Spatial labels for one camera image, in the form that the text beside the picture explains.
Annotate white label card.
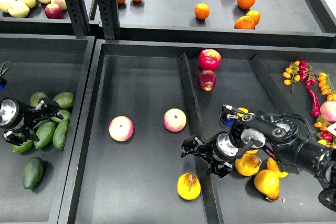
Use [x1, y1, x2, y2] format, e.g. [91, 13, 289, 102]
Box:
[326, 123, 336, 136]

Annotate black shelf post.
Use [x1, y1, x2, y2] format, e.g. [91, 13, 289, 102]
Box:
[97, 0, 121, 40]
[65, 0, 91, 36]

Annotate round yellow pear with stem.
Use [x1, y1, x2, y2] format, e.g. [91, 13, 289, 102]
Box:
[236, 108, 249, 117]

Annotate red apple on shelf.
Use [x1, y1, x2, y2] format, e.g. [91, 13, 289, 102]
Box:
[45, 3, 64, 19]

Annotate green avocado centre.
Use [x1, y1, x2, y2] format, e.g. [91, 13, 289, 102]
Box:
[50, 109, 71, 123]

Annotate green avocado top right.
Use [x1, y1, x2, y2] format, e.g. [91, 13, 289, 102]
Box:
[53, 92, 75, 110]

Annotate pale yellow apple far left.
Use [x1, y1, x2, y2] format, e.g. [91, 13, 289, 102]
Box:
[0, 0, 16, 13]

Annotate black shelf post right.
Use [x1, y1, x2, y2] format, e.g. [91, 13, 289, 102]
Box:
[97, 0, 121, 40]

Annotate black middle tray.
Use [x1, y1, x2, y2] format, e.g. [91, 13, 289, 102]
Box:
[58, 40, 335, 223]

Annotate green avocado middle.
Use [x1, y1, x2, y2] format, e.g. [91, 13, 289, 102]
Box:
[34, 121, 57, 149]

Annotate black tray divider left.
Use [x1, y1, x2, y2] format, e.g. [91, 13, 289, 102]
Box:
[177, 52, 224, 223]

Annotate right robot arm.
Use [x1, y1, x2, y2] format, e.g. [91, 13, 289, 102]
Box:
[181, 104, 335, 211]

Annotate yellow pear hidden right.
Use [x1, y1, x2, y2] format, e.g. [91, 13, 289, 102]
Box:
[267, 157, 289, 179]

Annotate bright red apple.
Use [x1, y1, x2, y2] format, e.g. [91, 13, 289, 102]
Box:
[198, 49, 222, 71]

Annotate pale pink apple on shelf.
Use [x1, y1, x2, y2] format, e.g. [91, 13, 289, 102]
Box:
[51, 0, 67, 11]

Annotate pale yellow apple front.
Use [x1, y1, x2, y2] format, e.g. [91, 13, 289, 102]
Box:
[8, 1, 30, 18]

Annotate red chili pepper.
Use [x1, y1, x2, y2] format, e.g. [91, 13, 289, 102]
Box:
[305, 80, 321, 117]

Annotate green avocado bottom left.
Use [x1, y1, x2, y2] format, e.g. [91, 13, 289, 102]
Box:
[13, 140, 34, 153]

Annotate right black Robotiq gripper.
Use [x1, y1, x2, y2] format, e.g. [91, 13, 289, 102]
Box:
[181, 132, 239, 177]

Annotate pink apple left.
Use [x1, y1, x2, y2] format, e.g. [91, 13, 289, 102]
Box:
[109, 115, 134, 142]

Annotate black upper left shelf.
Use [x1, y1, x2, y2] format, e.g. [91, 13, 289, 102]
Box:
[1, 0, 97, 35]

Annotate black left tray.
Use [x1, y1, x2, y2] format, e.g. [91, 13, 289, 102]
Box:
[1, 34, 94, 223]

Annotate dark green avocado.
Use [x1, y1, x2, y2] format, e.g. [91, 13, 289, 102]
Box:
[23, 157, 45, 190]

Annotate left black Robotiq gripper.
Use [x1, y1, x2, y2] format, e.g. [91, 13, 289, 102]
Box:
[1, 98, 64, 146]

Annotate green avocado right lower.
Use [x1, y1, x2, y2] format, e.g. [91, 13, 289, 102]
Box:
[52, 120, 69, 151]

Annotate black tray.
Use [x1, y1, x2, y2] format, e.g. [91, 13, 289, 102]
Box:
[58, 40, 335, 223]
[1, 34, 94, 223]

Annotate green avocado top left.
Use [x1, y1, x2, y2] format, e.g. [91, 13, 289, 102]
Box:
[30, 91, 49, 107]

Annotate black shelf post left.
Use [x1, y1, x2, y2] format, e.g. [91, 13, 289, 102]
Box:
[65, 0, 91, 36]

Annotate dark red apple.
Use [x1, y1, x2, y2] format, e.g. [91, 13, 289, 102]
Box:
[197, 70, 217, 91]

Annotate orange cherry tomato bunch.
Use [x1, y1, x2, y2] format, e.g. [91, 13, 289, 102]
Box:
[282, 60, 301, 92]

